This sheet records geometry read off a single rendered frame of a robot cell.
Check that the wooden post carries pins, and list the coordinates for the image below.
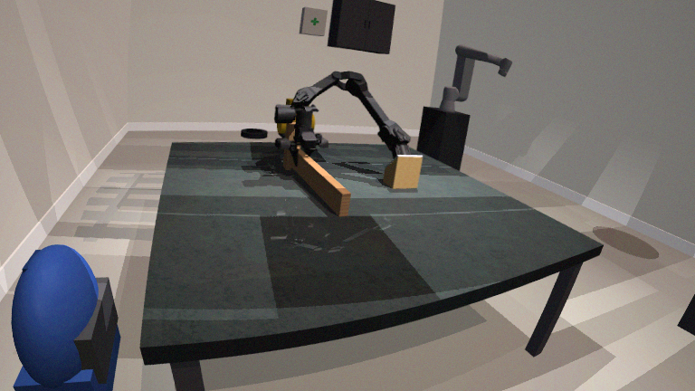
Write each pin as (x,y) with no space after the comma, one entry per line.
(289,134)

